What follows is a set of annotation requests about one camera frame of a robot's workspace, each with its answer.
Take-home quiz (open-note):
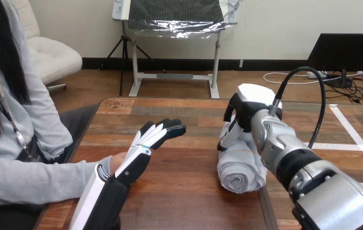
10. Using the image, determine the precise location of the black tripod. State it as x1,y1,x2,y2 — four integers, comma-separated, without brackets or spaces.
98,20,166,96

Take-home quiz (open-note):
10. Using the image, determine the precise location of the person's body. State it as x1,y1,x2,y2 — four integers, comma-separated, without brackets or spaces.
0,0,101,230

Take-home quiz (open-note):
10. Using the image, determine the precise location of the person's hand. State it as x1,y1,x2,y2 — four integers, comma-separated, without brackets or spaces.
109,151,128,174

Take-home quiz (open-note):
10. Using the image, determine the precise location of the white power strip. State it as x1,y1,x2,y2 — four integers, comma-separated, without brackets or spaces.
306,70,328,80

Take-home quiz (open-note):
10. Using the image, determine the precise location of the white desk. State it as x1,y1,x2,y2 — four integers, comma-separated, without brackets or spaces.
111,0,240,99

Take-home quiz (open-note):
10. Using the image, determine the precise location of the foil sheet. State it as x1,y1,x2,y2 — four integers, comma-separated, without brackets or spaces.
126,0,241,40

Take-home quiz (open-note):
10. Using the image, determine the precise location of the white cushioned chair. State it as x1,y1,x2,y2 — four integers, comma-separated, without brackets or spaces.
11,0,83,93

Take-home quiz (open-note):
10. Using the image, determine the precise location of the black cable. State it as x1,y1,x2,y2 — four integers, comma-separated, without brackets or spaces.
269,66,327,149

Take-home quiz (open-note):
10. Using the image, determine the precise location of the person's forearm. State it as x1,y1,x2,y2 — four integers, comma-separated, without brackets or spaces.
0,152,113,207

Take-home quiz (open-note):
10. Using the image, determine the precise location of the dark screen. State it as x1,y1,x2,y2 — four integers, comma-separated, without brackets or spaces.
306,33,363,89

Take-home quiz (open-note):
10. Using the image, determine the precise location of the white towel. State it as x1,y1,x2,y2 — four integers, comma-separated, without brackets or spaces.
216,115,268,195

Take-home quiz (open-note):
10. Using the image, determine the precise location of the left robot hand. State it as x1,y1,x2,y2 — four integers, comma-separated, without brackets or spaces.
69,118,187,230

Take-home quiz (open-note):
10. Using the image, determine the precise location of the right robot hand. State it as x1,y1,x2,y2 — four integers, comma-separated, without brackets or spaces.
217,83,283,153

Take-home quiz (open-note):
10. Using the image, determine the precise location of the tangle of cables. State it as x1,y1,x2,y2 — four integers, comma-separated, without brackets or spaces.
262,70,363,105

